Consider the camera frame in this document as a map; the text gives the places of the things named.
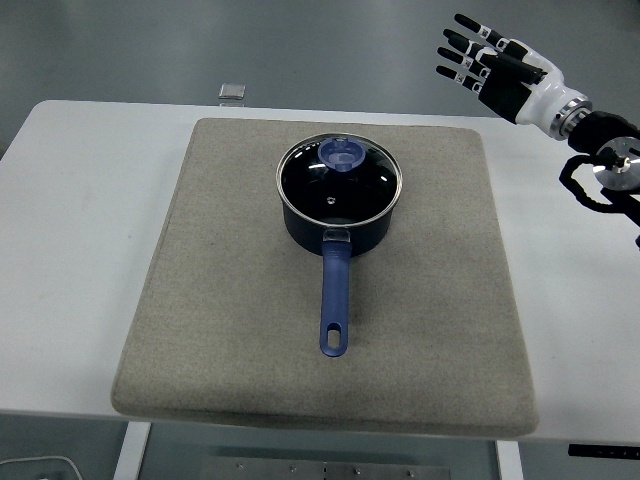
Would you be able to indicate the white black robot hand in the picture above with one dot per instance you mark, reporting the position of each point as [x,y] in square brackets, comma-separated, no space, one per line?
[542,92]

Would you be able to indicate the glass lid with blue knob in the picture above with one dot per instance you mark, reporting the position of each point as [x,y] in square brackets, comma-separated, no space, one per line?
[310,180]

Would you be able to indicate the small silver floor plate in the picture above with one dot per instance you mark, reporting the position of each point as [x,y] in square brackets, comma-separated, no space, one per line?
[232,91]

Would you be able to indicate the black table control panel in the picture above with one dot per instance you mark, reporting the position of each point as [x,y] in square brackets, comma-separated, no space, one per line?
[605,450]

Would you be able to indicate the white table leg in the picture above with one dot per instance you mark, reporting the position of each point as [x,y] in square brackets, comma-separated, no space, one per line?
[510,462]
[132,450]

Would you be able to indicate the grey-brown fabric mat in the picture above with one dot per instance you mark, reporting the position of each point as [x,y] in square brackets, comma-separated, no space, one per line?
[225,300]

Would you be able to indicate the grey metal plate with screws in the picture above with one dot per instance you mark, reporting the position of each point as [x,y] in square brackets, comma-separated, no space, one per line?
[325,470]

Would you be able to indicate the white rounded object on floor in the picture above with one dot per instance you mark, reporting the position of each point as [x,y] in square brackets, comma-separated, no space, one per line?
[70,467]

